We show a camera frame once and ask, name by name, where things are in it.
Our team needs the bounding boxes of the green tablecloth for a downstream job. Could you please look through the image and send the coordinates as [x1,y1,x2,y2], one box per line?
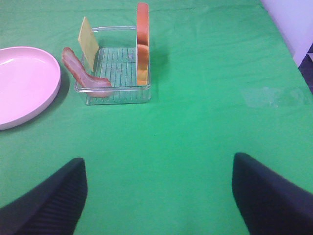
[0,0,313,235]

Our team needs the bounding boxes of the pink bacon strip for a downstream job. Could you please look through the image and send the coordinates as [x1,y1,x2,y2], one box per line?
[62,47,112,89]

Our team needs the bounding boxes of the clear right plastic container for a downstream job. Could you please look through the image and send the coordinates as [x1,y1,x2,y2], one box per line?
[74,26,151,105]

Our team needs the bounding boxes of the yellow cheese slice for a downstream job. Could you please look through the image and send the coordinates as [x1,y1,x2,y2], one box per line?
[78,16,99,72]

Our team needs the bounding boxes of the pink plate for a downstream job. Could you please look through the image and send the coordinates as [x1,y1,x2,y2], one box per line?
[0,47,61,130]

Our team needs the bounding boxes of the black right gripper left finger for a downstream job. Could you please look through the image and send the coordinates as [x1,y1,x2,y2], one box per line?
[0,158,88,235]

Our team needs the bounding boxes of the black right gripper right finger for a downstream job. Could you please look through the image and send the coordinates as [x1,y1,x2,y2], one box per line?
[232,153,313,235]

